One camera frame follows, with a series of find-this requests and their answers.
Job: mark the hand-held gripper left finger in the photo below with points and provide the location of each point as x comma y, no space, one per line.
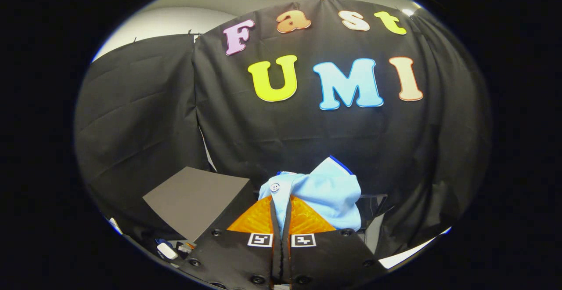
237,259

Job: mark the small white object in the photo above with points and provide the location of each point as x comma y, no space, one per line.
167,250

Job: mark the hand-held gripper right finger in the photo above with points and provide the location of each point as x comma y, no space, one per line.
329,259

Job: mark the light blue polo shirt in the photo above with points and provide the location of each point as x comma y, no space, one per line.
329,193

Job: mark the white flat panel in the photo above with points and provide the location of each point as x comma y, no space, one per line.
408,252

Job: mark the grey cabinet with black top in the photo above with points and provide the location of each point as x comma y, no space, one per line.
193,197

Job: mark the black backdrop cloth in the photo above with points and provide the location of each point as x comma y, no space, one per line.
307,136

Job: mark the ceiling light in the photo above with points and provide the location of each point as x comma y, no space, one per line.
408,12

